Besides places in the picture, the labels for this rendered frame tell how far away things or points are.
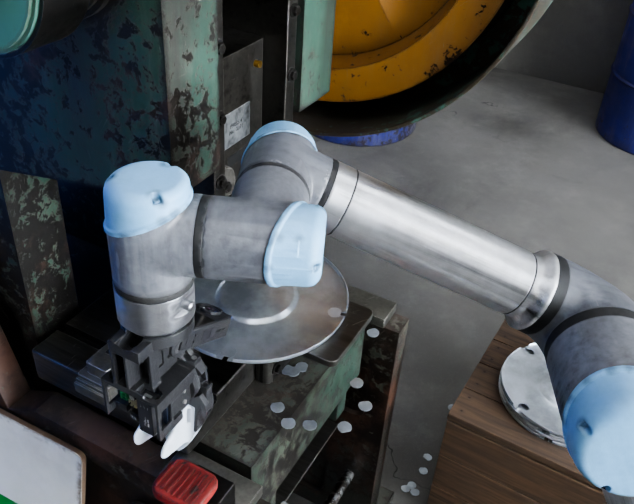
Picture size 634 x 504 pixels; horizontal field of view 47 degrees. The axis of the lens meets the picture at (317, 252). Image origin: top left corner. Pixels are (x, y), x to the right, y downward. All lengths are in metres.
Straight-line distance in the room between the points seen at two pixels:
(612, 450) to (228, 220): 0.41
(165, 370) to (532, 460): 1.01
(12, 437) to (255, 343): 0.46
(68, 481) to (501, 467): 0.88
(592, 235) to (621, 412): 2.29
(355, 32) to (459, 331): 1.28
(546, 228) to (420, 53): 1.81
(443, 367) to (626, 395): 1.52
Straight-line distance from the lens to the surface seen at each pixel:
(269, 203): 0.63
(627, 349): 0.77
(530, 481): 1.65
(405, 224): 0.75
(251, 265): 0.62
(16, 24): 0.74
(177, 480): 0.94
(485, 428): 1.60
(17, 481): 1.37
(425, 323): 2.35
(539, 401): 1.65
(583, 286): 0.83
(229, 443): 1.13
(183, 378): 0.74
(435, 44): 1.21
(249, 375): 1.19
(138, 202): 0.61
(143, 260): 0.64
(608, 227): 3.07
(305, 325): 1.10
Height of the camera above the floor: 1.51
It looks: 36 degrees down
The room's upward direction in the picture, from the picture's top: 4 degrees clockwise
